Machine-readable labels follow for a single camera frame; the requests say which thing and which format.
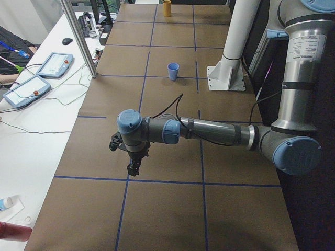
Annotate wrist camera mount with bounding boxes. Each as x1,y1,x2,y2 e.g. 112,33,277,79
109,132,126,152

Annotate near teach pendant tablet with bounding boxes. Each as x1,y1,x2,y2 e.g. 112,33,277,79
3,75,51,108

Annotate seated person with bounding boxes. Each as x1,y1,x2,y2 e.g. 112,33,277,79
1,27,37,85

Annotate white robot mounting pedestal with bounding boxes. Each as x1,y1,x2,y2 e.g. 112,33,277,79
207,0,260,91

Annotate black computer mouse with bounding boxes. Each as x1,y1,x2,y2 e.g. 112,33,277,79
62,38,73,45

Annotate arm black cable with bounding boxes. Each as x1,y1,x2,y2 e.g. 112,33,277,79
151,90,285,146

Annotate black keyboard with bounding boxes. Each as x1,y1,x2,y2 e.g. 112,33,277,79
77,15,91,38

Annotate white blue tube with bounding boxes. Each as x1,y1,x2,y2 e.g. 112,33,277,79
0,197,13,211

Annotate red bottle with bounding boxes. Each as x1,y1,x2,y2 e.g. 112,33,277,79
1,222,32,242

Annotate aluminium frame post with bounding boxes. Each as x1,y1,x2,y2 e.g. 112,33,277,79
60,0,97,78

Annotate blue plastic cup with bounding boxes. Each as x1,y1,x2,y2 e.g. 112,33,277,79
167,62,180,81

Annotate teach pendant tablet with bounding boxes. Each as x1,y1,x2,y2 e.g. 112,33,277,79
36,52,74,79
3,75,51,108

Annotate yellow-brown cup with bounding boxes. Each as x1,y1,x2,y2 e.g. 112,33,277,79
163,0,172,17

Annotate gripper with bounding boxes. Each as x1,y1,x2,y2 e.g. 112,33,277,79
127,143,150,176

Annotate far teach pendant tablet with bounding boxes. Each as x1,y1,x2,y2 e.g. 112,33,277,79
36,52,74,79

